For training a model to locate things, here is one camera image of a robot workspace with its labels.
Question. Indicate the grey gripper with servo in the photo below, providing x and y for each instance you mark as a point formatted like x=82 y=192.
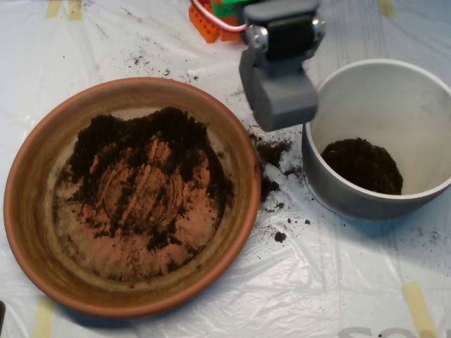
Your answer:
x=282 y=102

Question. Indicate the dark soil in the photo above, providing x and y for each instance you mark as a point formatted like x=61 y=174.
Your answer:
x=363 y=169
x=91 y=141

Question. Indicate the spilled soil pile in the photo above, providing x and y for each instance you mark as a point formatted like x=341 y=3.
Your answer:
x=273 y=151

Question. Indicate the white ceramic pot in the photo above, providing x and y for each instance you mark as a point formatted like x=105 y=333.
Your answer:
x=387 y=105

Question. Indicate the dark brown crumb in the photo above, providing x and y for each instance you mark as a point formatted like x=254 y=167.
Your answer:
x=280 y=236

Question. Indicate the terracotta saucer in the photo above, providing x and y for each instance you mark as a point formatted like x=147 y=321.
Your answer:
x=35 y=225

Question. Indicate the beige masking tape strip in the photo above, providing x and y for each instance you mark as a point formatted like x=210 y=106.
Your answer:
x=74 y=8
x=44 y=317
x=419 y=310
x=386 y=7
x=53 y=8

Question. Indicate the clear plastic cover sheet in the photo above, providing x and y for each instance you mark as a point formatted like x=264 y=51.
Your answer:
x=317 y=281

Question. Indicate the black object at edge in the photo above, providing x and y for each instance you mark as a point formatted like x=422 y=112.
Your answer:
x=1 y=313

